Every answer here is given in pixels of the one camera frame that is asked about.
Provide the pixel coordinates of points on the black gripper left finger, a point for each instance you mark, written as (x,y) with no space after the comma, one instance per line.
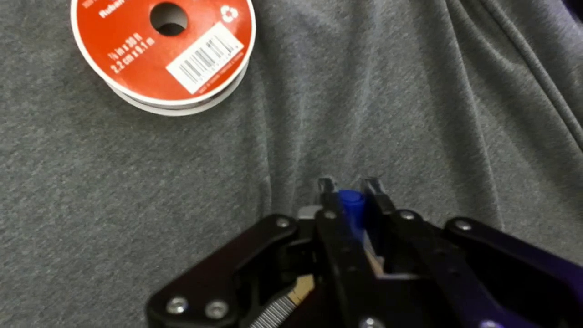
(256,261)

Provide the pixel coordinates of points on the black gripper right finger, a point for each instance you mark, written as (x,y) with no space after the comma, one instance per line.
(462,274)

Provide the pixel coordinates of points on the blue marker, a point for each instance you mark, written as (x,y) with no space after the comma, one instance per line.
(353,210)

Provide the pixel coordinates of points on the gray tablecloth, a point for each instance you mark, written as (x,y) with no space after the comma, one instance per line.
(425,110)

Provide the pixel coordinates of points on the red ribbon spool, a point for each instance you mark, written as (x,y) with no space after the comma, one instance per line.
(152,55)

